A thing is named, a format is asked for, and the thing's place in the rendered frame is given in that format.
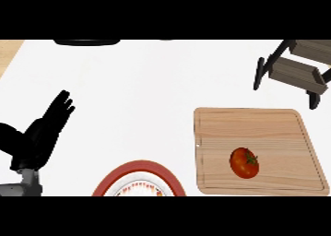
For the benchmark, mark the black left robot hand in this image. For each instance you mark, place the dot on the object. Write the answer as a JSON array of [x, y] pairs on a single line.
[[35, 138]]

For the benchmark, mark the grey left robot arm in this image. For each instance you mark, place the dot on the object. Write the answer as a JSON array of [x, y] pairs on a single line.
[[22, 186]]

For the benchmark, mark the wooden cutting board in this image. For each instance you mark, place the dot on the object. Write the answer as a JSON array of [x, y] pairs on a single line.
[[257, 147]]

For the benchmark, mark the red rimmed plate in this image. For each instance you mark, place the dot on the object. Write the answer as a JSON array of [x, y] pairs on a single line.
[[140, 181]]

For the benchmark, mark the black round object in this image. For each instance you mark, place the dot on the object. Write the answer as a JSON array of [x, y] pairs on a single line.
[[86, 42]]

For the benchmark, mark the red tomato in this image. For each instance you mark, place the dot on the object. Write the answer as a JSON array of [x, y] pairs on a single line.
[[244, 162]]

